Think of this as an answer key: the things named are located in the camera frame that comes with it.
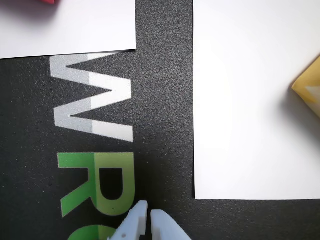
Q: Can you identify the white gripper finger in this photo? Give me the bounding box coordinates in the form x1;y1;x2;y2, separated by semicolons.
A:
150;209;193;240
107;199;148;240

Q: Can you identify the yellow paper box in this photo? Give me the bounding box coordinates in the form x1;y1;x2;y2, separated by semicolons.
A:
291;53;320;112

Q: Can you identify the black mat with WRO print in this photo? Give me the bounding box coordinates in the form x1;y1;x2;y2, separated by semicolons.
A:
0;0;320;240

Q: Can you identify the white sheet marked Home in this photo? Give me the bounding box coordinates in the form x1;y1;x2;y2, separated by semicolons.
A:
193;0;320;200

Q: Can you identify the white sheet marked 1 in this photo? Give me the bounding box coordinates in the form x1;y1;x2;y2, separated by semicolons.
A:
0;0;137;60

